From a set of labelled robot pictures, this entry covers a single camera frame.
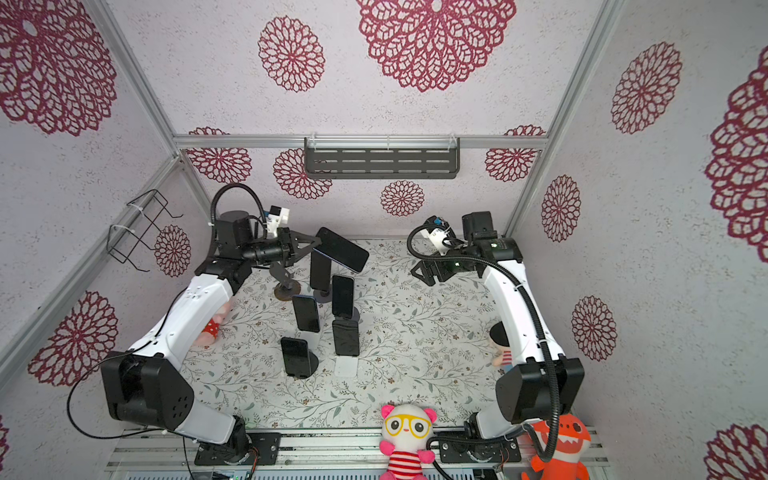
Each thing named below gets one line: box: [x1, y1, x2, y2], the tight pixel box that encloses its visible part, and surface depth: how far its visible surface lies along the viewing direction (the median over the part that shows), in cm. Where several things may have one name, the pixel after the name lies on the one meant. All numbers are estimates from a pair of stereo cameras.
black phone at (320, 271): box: [310, 250, 332, 292], surface depth 98 cm
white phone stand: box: [334, 356, 358, 377], surface depth 89 cm
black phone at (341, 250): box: [313, 227, 370, 272], surface depth 77 cm
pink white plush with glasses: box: [379, 404, 438, 480], surface depth 71 cm
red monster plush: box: [521, 414, 592, 480], surface depth 69 cm
